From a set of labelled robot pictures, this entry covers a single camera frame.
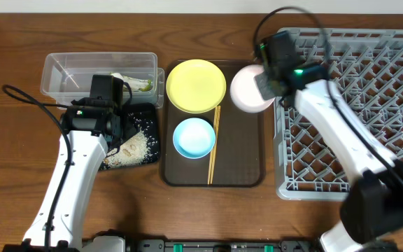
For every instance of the clear plastic waste bin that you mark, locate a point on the clear plastic waste bin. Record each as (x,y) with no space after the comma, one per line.
(68,76)

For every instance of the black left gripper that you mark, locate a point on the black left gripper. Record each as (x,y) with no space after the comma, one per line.
(125,125)

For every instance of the pink bowl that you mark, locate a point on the pink bowl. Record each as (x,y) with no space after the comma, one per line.
(244,90)

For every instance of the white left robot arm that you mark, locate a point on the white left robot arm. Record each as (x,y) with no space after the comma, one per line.
(89,128)

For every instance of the rice leftovers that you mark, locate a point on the rice leftovers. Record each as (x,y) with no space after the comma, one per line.
(133,150)

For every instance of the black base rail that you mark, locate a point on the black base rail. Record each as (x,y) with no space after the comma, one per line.
(222,245)

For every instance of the grey dishwasher rack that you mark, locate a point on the grey dishwasher rack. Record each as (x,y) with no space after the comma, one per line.
(367,65)

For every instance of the black waste tray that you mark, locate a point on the black waste tray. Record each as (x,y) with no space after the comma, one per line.
(149,119)

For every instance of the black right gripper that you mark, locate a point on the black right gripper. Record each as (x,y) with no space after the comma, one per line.
(263,83)

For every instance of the dark brown serving tray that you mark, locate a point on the dark brown serving tray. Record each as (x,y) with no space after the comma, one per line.
(239,160)

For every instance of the yellow plate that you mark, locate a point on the yellow plate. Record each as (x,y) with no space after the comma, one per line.
(196,86)

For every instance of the food wrapper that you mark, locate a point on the food wrapper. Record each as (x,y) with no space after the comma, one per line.
(135,84)

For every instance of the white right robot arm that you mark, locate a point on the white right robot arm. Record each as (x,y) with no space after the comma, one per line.
(374,204)

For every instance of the light blue bowl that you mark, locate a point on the light blue bowl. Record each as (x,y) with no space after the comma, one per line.
(194,138)

